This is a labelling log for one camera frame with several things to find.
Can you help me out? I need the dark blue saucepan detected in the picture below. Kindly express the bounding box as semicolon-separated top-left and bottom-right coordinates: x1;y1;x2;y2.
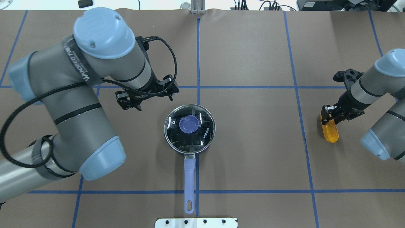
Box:
163;104;216;214

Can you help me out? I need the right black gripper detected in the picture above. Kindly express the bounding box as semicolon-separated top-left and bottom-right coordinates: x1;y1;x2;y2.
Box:
321;69;367;125

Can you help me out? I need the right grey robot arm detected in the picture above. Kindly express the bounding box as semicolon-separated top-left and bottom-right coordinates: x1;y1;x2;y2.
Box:
320;48;405;164

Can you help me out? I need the yellow corn cob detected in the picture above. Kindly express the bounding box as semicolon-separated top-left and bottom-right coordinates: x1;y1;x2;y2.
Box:
320;115;340;143

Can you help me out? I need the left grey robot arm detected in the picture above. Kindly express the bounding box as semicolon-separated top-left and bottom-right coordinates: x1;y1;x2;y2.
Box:
1;7;179;204

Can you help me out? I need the black box on desk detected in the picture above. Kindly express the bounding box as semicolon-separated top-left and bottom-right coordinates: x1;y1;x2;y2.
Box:
77;0;94;9

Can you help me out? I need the glass pot lid blue knob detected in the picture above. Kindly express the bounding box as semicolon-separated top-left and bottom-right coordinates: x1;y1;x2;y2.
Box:
164;104;216;154

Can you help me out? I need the white metal mount base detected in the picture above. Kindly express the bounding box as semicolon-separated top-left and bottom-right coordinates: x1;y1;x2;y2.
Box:
154;218;239;228

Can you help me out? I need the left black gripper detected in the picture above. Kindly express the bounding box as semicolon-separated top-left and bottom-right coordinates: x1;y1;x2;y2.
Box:
115;74;179;111

